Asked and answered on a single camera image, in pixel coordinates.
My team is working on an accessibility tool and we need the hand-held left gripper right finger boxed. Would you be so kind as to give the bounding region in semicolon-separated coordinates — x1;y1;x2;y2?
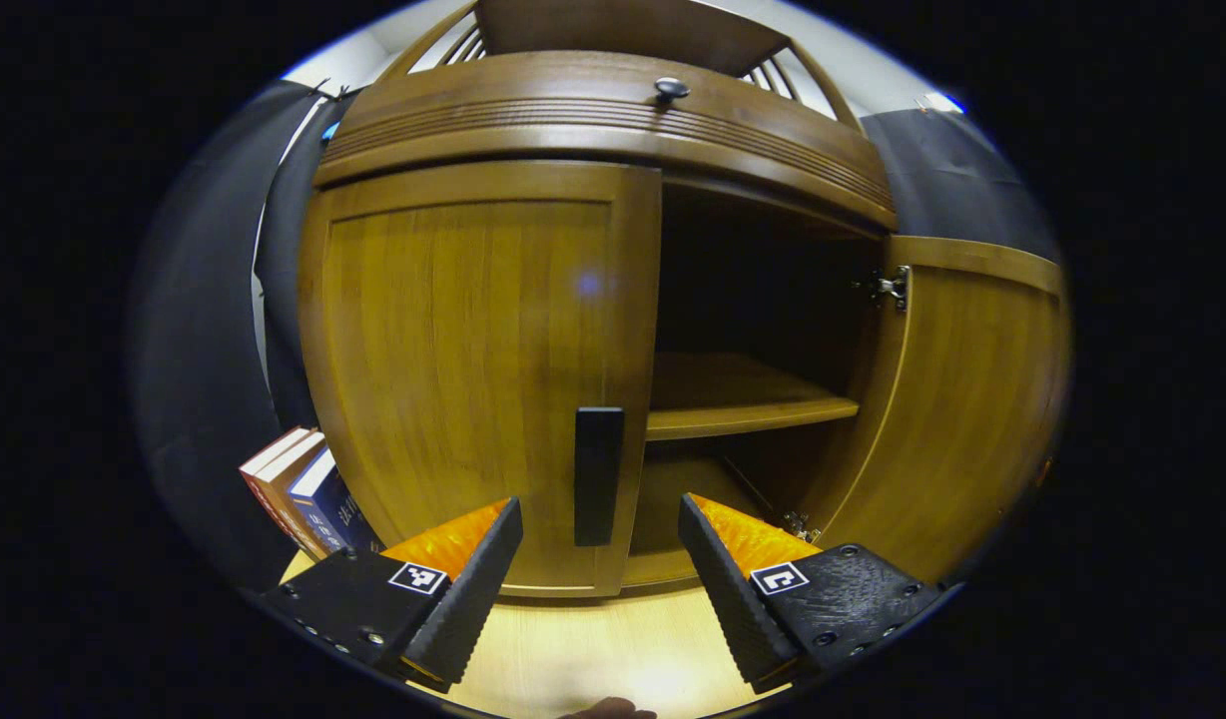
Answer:
678;492;943;695

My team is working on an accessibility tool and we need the red book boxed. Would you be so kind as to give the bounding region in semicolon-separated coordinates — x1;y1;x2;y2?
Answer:
239;427;319;556

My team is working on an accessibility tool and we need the wooden double-door shoe cabinet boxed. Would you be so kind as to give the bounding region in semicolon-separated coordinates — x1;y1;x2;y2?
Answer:
299;0;1071;600

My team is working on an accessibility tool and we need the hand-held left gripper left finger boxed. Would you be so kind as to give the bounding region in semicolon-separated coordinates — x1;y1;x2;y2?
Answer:
259;496;524;692

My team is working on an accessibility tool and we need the wooden shoe cabinet door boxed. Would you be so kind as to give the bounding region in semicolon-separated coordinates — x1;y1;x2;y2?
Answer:
803;235;1071;585
299;160;664;598

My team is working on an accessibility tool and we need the brown book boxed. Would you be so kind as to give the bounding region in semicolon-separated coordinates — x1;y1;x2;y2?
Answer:
254;432;336;559

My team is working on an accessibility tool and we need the wooden drawer front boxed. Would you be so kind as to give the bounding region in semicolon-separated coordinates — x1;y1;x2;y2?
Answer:
313;50;899;231

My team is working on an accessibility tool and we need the blue book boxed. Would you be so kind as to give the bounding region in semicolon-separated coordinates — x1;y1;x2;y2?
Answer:
289;449;384;556

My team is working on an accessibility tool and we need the black door handle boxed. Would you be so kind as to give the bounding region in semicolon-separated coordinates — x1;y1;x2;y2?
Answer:
574;406;625;547

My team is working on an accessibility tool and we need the wooden inner shelf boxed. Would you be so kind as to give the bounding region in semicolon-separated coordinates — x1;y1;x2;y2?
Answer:
646;352;861;441

